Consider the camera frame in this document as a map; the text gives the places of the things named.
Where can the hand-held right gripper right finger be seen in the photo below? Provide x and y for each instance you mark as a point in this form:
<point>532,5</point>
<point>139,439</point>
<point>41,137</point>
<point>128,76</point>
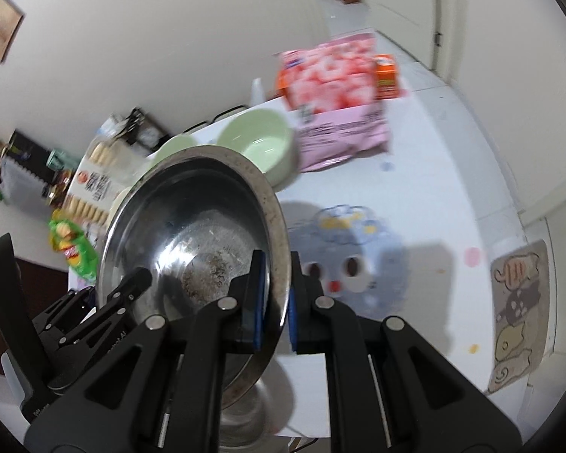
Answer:
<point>292,321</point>

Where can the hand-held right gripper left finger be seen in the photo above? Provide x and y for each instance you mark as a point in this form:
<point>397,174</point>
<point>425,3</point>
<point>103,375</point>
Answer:
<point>259,302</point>

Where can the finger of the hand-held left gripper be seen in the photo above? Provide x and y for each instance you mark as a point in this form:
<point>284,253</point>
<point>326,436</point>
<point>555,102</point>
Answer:
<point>132,288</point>
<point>68,316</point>

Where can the stainless steel bowl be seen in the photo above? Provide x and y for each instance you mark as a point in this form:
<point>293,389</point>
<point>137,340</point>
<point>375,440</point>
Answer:
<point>184,226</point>

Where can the wide green bowl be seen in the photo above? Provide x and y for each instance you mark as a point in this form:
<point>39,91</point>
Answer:
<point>174,144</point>

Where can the deep green bowl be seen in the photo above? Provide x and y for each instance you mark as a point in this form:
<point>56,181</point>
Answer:
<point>259,146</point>

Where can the green chips bag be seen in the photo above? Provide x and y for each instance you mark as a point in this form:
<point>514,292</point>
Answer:
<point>75,250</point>

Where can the clear pack of round biscuits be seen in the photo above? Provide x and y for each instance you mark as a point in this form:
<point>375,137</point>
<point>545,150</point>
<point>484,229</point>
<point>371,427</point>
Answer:
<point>94,184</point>

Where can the dark glass jar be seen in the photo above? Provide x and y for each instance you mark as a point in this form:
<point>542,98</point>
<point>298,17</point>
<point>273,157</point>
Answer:
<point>59,188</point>

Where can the green cup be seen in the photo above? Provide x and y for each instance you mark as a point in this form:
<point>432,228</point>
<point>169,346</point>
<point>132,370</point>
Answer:
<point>61,159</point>

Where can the pink snack bag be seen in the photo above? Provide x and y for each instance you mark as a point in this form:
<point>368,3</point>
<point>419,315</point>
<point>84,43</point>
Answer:
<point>339,118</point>

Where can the beige cartoon floor mat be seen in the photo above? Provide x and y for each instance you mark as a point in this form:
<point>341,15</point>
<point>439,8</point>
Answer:
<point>519,321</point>

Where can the orange biscuit box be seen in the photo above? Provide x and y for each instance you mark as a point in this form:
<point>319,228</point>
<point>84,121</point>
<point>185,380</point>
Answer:
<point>386,78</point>

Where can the white door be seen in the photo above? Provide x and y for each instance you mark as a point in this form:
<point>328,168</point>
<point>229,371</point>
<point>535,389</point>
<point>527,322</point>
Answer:
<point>401,0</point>

